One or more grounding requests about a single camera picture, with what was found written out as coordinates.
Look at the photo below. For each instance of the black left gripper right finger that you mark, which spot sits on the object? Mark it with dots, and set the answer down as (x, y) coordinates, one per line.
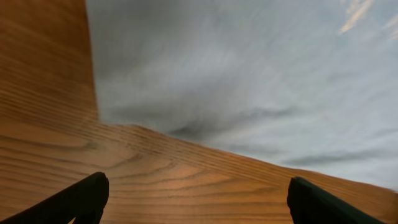
(310, 204)

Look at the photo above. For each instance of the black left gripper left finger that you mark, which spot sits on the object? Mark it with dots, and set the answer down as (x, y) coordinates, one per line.
(80, 203)

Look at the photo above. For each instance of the light blue t-shirt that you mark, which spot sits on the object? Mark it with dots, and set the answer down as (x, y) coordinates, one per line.
(303, 84)

